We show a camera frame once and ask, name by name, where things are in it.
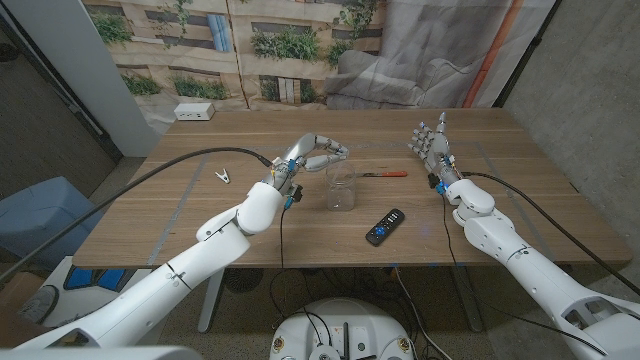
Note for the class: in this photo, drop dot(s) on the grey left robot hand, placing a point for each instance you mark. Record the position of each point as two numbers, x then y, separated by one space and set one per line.
300 150

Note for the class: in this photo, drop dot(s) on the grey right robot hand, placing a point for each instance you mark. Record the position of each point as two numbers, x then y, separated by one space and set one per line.
437 152

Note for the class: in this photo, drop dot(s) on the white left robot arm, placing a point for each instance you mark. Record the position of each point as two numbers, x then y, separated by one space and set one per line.
215 240

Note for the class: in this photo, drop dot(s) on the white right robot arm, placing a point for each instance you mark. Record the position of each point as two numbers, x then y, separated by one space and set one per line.
500 235

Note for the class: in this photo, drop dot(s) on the clear plastic cup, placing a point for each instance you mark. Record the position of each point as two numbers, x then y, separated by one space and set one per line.
340 192

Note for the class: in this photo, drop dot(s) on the black TV remote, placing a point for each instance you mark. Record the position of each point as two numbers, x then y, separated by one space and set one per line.
385 227

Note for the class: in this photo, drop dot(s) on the small white clip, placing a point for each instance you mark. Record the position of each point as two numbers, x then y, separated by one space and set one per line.
223 176

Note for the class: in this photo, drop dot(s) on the printed fabric backdrop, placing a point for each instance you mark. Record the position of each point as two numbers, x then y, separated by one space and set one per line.
300 50

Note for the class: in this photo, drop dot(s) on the white power strip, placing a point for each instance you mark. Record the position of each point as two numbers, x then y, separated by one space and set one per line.
194 111

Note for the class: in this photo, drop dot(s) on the black round floor fan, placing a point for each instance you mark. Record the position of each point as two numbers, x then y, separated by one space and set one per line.
243 280

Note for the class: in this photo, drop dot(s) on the white table leg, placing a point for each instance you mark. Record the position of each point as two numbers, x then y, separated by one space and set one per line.
467 300
211 300

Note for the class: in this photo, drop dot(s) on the white robot torso base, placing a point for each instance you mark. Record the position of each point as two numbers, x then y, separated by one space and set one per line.
345 325

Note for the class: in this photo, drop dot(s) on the white square column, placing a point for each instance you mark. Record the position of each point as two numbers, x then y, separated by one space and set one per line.
85 65

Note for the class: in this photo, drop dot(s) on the blue upholstered seat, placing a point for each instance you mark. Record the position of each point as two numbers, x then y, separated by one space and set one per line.
40 215

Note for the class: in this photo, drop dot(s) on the grey sneaker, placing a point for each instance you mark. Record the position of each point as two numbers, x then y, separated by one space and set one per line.
40 305

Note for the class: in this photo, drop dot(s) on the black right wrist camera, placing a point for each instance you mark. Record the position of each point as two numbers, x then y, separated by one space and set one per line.
433 181

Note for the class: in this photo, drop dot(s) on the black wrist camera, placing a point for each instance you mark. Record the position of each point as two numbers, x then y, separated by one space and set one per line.
297 193
433 181

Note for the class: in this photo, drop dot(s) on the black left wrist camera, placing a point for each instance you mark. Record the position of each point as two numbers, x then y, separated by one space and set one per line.
297 193

